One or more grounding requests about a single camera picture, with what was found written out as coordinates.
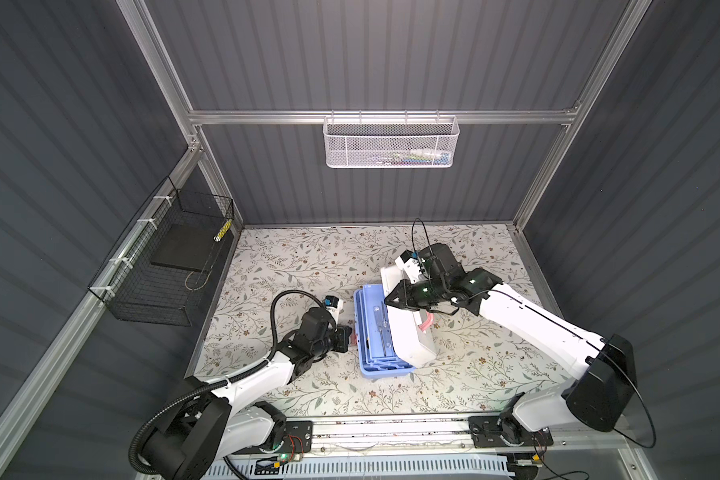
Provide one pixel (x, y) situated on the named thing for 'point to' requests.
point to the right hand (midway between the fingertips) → (388, 304)
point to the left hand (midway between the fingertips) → (352, 330)
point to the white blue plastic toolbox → (411, 331)
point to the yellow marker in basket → (223, 230)
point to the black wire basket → (156, 272)
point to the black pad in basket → (189, 246)
